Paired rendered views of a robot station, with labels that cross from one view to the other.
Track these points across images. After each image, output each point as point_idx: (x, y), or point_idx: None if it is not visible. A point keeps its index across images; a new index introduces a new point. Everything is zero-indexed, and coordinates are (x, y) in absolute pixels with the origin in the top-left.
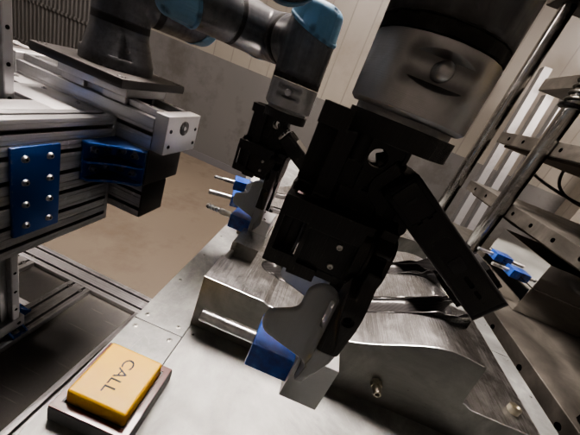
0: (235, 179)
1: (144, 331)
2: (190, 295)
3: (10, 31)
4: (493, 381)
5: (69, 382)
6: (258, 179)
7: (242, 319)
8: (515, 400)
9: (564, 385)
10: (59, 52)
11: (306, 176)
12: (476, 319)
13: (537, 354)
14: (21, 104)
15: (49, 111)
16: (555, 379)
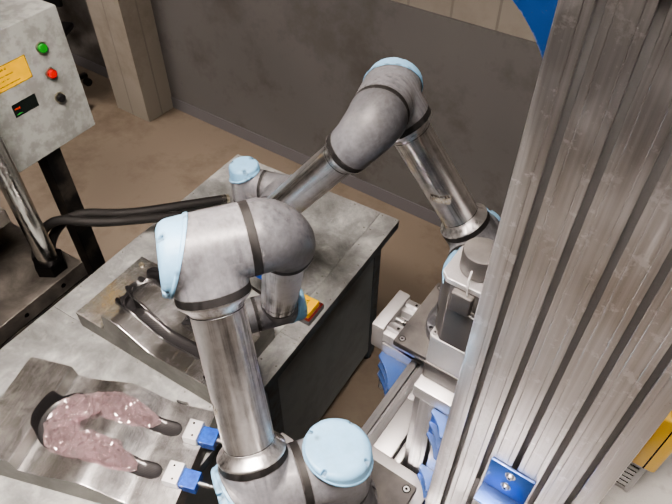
0: (199, 478)
1: (295, 334)
2: (272, 354)
3: (408, 430)
4: (131, 276)
5: (320, 317)
6: (169, 474)
7: None
8: (130, 268)
9: (20, 291)
10: (384, 466)
11: None
12: (30, 334)
13: (0, 311)
14: (391, 436)
15: (373, 434)
16: (22, 295)
